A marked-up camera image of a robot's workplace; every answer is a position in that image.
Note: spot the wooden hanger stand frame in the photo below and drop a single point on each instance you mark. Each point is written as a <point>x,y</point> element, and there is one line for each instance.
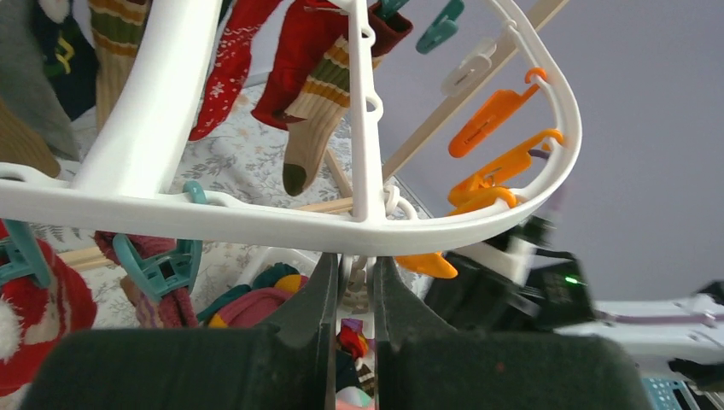
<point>540,14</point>

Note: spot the beige sock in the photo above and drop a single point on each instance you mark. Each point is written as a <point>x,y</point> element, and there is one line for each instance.
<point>160,275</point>

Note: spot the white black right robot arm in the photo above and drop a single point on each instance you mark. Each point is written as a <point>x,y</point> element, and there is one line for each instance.
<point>516,328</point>

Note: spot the grey sock tip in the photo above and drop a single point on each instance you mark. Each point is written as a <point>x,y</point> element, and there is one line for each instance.
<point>24,86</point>

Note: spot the white laundry basket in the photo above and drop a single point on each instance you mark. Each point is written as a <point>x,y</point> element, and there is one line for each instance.
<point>260,258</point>

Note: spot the olive striped hanging sock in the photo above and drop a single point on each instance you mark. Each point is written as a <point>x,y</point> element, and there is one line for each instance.
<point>314,115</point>

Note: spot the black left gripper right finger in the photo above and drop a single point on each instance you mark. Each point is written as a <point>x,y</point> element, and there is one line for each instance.
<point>424,363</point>

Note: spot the orange clothespin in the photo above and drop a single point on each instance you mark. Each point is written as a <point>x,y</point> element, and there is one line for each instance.
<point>493,113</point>

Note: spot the large red sock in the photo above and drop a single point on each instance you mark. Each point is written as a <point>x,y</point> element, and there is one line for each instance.
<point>34,320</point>

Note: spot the teal clothespin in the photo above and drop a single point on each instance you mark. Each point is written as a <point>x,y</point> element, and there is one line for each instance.
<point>23,255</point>

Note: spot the white clothespin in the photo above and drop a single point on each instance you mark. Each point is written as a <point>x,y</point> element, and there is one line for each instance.
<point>356,298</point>

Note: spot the white oval clip hanger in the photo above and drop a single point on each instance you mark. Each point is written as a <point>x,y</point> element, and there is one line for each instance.
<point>122,184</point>

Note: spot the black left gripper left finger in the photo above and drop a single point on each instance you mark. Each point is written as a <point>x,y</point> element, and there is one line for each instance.
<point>285,362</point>

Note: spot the red patterned hanging sock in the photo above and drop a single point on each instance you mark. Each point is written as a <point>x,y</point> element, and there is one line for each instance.
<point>231,64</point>

